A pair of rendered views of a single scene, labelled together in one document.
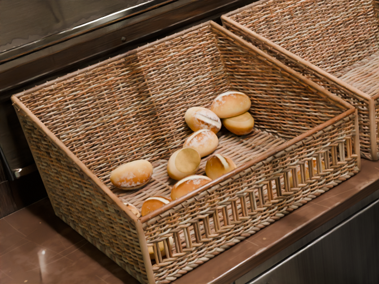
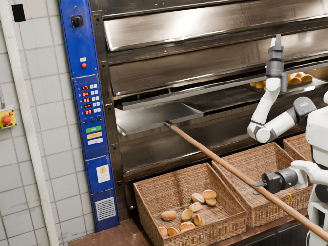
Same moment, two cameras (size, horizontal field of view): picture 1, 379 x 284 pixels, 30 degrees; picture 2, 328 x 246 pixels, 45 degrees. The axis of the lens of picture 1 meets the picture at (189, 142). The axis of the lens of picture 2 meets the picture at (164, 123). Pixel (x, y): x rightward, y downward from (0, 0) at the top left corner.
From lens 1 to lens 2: 1.12 m
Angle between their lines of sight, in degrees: 10
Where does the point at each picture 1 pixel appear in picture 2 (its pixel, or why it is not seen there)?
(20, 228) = (128, 226)
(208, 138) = (197, 206)
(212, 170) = (195, 220)
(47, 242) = (136, 234)
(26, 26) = (142, 161)
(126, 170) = (166, 214)
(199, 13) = (204, 158)
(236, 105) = (210, 195)
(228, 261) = not seen: outside the picture
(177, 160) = (184, 214)
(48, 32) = (148, 163)
